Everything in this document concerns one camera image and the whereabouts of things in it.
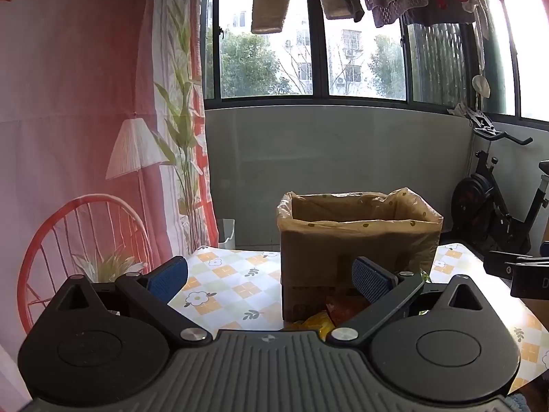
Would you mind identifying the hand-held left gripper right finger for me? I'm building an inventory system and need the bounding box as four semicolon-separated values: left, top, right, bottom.
326;256;487;347

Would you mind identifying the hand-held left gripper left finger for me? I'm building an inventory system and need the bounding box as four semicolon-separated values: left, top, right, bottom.
55;255;214;349

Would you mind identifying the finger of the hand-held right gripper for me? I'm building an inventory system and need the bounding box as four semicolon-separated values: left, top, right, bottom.
484;250;549;276

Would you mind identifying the yellowish dotted plastic bag liner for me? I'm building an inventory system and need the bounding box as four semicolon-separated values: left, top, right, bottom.
277;187;444;286

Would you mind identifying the cardboard box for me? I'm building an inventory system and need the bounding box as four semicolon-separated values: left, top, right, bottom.
280;199;444;322

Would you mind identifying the orange snack packet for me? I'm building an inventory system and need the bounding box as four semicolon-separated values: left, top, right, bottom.
325;295;370;324

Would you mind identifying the floral checkered tablecloth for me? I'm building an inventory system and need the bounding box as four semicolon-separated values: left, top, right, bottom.
167;244;549;396

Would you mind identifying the yellow snack packet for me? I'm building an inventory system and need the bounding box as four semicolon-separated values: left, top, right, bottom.
283;311;335;337

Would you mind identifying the black exercise bike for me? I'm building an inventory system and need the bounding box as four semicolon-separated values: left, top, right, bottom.
450;109;549;258

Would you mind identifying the white trash bin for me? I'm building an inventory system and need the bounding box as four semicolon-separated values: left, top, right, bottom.
217;219;236;250

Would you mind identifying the white cloth on bike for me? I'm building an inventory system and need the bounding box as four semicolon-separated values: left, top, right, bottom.
447;103;478;118

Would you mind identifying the printed backdrop curtain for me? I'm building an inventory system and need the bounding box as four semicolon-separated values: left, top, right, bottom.
0;0;220;378

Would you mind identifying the dark framed window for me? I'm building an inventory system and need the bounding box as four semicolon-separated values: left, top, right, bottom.
199;0;549;131

